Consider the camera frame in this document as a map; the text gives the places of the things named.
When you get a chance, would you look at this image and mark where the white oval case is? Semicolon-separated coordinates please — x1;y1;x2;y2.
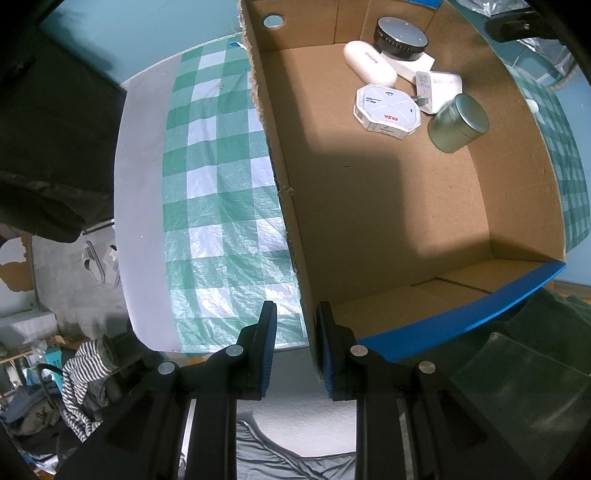
343;41;399;88

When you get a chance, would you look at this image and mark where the white charger block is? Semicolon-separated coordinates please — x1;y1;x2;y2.
412;70;463;115

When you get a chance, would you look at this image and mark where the green cloth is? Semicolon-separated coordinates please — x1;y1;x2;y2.
401;288;591;480

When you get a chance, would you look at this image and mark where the light grey cloth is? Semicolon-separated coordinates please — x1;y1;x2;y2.
182;406;362;480

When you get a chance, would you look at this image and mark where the grey slipper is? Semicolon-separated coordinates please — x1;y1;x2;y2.
81;242;122;288

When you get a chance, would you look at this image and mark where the white octagonal box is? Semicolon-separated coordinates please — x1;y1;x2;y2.
353;83;423;139

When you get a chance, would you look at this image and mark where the teal round metal tin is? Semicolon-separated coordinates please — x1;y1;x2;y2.
427;93;490;154

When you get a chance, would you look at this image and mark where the black round speaker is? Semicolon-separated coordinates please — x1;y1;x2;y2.
373;16;429;61

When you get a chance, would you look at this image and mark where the striped clothing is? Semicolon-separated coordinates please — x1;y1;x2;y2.
62;339;122;444

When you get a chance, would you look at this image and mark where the silver foil bag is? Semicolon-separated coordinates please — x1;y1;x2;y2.
455;0;575;90

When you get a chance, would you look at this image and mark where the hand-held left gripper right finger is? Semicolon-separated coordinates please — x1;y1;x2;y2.
316;301;532;480

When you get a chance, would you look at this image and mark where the green checked tablecloth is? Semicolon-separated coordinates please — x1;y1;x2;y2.
161;39;580;354

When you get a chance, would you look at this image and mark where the white flat box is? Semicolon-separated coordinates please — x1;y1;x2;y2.
383;48;437;86

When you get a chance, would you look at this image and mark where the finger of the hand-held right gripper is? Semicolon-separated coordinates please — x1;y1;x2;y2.
484;13;564;43

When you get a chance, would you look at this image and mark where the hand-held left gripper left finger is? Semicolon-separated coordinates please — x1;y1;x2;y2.
55;300;279;480

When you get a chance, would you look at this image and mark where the cardboard box with blue flaps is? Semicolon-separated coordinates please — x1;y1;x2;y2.
238;0;568;384

